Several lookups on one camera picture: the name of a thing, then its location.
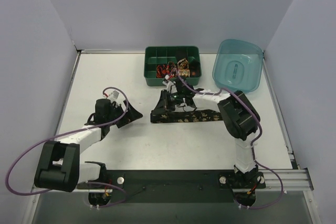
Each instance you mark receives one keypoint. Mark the orange patterned rolled tie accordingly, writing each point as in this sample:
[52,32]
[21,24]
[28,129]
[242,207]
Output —
[172,69]

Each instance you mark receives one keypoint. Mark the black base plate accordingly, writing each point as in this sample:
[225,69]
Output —
[175,186]

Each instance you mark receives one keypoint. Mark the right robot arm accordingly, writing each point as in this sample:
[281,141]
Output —
[242,122]

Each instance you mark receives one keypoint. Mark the translucent blue plastic tub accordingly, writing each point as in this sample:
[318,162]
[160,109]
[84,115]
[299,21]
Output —
[238,66]

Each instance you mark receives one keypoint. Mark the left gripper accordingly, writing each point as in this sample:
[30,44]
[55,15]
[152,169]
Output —
[123,116]

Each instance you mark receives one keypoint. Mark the black gold floral tie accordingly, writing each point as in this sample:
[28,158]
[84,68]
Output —
[185,117]

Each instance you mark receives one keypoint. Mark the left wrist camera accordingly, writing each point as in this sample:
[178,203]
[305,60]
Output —
[113,96]

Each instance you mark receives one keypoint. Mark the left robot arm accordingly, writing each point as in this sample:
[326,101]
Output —
[60,167]

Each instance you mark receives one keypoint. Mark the green compartment tray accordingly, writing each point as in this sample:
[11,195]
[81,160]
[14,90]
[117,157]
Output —
[161,61]

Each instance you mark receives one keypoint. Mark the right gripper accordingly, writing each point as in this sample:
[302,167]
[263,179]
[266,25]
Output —
[167,100]

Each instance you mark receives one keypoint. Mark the beige patterned rolled tie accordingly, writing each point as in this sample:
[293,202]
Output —
[183,68]

